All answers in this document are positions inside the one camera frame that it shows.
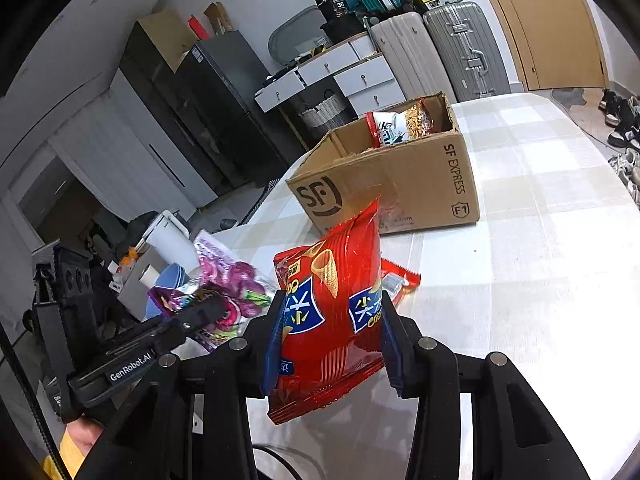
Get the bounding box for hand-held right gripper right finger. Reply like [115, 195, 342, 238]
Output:
[379, 306, 592, 480]

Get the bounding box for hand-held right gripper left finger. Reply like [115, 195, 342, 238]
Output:
[75, 287, 288, 480]

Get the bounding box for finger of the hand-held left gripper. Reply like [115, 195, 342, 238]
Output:
[149, 296, 237, 352]

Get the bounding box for purple snack packet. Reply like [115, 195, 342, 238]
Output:
[150, 230, 279, 356]

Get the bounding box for red cone snack bag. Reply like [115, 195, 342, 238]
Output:
[267, 196, 389, 426]

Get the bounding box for dark red snack packet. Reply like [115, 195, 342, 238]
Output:
[381, 257, 422, 307]

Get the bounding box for brown cardboard box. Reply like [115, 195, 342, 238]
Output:
[286, 91, 482, 235]

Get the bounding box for white noodle snack bag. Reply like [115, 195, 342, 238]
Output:
[366, 99, 434, 149]

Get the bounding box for person's left forearm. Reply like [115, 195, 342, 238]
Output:
[42, 417, 108, 480]

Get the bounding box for blue plastic basin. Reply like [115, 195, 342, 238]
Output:
[146, 262, 189, 321]

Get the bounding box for grey box with paper roll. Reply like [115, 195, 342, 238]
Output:
[117, 247, 169, 322]

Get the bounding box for white trash bin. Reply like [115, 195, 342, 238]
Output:
[145, 210, 194, 272]

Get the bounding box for white wardrobe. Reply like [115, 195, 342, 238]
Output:
[50, 67, 199, 227]

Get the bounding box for grey refrigerator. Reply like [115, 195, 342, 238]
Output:
[175, 30, 304, 197]

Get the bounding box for grey wicker basket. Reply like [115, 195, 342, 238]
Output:
[298, 90, 354, 142]

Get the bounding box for white drawer desk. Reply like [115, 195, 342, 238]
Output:
[255, 32, 407, 117]

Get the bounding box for large cardboard box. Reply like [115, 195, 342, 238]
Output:
[137, 9, 199, 74]

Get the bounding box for grey oval tray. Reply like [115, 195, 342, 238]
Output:
[268, 5, 331, 64]

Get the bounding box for small open cardboard box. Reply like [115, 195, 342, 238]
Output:
[203, 2, 235, 35]

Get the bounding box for beige suitcase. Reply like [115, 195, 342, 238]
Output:
[370, 11, 456, 107]

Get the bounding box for silver suitcase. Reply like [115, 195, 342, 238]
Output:
[423, 1, 511, 103]

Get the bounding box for grey floor mat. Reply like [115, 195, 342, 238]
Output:
[552, 86, 591, 106]

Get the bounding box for pile of sneakers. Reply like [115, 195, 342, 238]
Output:
[597, 87, 640, 207]

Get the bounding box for wooden door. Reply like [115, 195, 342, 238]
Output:
[465, 0, 611, 92]

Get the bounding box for black cable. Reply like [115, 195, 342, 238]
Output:
[252, 442, 332, 480]

